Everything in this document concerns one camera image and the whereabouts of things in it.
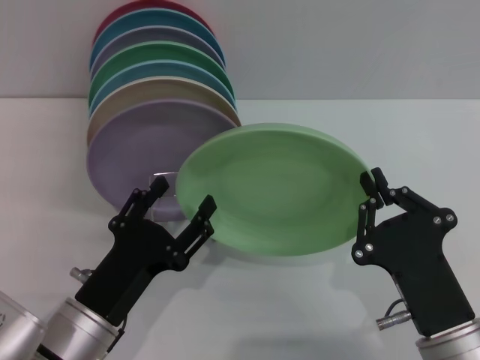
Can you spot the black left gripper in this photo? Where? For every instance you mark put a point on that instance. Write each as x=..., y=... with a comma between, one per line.
x=131, y=255

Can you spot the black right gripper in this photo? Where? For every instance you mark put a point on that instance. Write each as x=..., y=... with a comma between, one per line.
x=420, y=262

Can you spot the light green plate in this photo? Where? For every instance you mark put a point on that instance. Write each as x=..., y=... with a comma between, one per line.
x=273, y=191

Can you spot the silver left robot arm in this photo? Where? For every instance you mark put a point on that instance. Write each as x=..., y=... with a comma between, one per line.
x=71, y=326

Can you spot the lilac plate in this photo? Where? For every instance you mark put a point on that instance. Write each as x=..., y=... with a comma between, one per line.
x=127, y=157

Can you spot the beige plate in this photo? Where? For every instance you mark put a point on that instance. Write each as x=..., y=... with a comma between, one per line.
x=161, y=90

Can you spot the blue plate with pale rim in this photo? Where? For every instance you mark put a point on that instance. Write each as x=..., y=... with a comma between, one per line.
x=161, y=71

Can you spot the dark green plate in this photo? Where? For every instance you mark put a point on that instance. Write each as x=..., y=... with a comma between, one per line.
x=161, y=52

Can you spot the greyish purple plate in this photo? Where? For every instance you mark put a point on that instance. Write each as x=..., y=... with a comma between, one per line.
x=157, y=36

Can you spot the teal blue plate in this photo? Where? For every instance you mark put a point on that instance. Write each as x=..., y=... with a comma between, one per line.
x=157, y=18

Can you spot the dark red plate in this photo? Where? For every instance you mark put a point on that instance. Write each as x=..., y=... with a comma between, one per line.
x=150, y=4

